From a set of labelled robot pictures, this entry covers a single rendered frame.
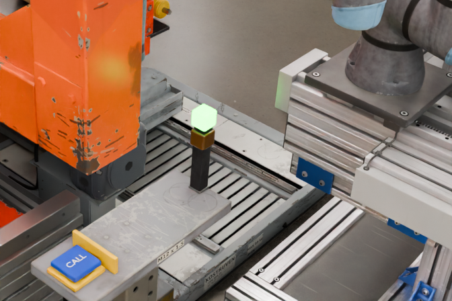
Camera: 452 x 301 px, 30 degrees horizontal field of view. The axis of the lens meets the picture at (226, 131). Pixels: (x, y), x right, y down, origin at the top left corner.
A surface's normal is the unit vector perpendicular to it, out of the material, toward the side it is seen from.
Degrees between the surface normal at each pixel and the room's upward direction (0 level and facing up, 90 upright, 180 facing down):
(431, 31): 87
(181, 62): 0
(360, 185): 90
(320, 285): 0
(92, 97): 90
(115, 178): 90
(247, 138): 0
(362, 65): 73
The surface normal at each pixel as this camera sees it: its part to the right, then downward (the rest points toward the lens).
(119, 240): 0.07, -0.82
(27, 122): -0.62, 0.40
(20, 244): 0.78, 0.41
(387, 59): -0.21, 0.26
